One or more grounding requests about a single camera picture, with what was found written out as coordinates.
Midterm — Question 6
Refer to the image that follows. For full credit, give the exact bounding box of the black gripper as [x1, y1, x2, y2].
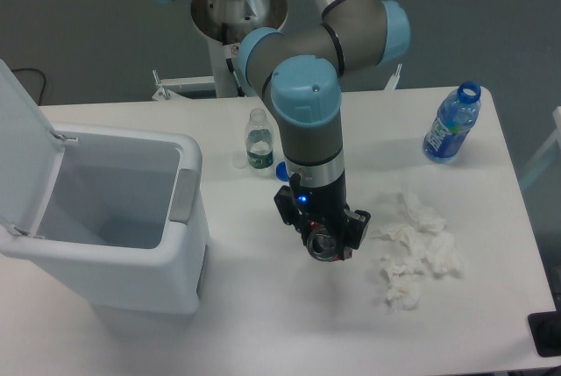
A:
[273, 173, 371, 249]

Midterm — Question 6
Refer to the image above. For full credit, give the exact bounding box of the red soda can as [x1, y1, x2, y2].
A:
[304, 221, 352, 262]

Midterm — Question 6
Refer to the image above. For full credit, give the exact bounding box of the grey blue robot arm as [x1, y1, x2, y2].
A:
[163, 0, 411, 261]

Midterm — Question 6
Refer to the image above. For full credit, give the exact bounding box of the white trash can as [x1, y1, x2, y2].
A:
[1, 124, 209, 315]

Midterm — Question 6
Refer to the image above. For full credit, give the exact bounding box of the white trash can lid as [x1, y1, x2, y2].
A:
[1, 62, 77, 237]

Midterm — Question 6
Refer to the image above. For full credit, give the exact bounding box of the blue bottle cap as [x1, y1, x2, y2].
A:
[275, 161, 289, 181]

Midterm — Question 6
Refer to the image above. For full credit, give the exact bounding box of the white bottle cap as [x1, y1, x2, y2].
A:
[232, 155, 248, 169]

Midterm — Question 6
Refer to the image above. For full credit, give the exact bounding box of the clear plastic water bottle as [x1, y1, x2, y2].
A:
[245, 108, 273, 177]

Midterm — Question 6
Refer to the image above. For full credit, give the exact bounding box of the crumpled white tissue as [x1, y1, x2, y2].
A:
[374, 192, 462, 280]
[380, 255, 423, 311]

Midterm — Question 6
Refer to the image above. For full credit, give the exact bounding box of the crumpled white tissue lower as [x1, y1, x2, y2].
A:
[380, 255, 423, 311]

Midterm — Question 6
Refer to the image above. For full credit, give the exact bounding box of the blue plastic bottle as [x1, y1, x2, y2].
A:
[423, 82, 481, 163]

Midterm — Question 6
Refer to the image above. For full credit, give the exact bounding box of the black device at edge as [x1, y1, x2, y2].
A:
[528, 311, 560, 358]

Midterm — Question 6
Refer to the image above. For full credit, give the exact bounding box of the white furniture frame right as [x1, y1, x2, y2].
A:
[518, 106, 560, 192]

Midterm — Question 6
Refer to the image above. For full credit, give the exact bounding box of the black cable on floor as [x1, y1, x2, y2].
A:
[10, 67, 47, 99]

